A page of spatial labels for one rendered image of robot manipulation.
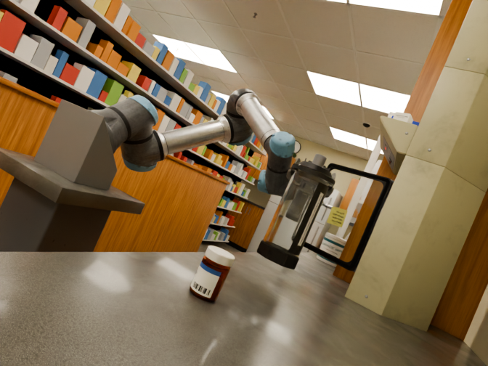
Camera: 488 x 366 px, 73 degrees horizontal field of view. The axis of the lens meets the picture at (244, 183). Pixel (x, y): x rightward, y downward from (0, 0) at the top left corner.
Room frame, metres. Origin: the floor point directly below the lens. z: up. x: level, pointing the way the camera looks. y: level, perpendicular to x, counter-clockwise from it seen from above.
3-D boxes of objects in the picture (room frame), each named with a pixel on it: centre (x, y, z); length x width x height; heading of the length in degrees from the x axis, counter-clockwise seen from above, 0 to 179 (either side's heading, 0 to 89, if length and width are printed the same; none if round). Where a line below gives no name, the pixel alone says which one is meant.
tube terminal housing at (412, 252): (1.10, -0.60, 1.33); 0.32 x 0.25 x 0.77; 155
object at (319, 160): (0.78, -0.14, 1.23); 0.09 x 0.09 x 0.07
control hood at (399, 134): (1.17, -0.43, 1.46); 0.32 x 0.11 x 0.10; 155
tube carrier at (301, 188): (0.78, -0.14, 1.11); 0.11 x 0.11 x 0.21
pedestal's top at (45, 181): (1.00, 0.48, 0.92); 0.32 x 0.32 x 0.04; 67
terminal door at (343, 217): (1.41, -0.43, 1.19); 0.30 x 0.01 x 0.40; 44
